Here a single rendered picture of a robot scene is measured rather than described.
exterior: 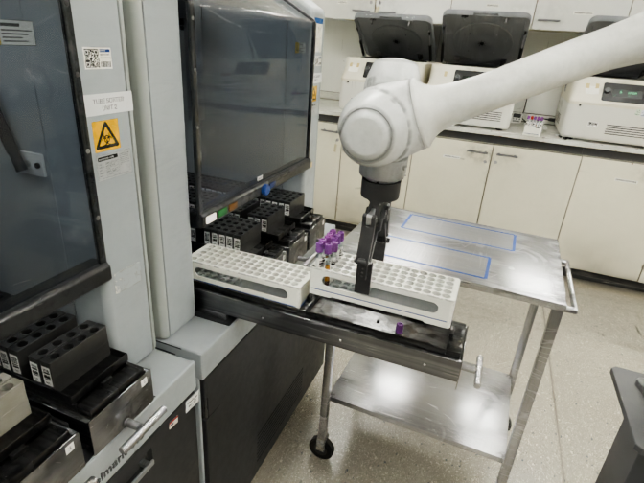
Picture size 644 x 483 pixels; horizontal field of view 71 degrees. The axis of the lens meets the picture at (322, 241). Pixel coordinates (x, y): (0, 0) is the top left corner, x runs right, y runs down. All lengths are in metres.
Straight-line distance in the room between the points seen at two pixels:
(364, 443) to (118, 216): 1.31
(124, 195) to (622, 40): 0.81
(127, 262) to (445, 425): 1.09
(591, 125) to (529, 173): 0.43
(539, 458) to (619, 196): 1.83
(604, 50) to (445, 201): 2.52
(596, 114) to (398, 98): 2.59
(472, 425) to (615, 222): 2.06
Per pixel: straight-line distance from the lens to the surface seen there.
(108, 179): 0.82
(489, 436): 1.59
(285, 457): 1.77
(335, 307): 1.03
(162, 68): 0.90
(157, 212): 0.92
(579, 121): 3.18
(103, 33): 0.80
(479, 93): 0.68
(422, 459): 1.84
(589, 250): 3.39
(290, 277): 1.02
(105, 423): 0.84
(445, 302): 0.89
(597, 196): 3.28
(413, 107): 0.65
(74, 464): 0.83
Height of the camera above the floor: 1.35
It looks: 24 degrees down
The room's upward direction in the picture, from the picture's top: 4 degrees clockwise
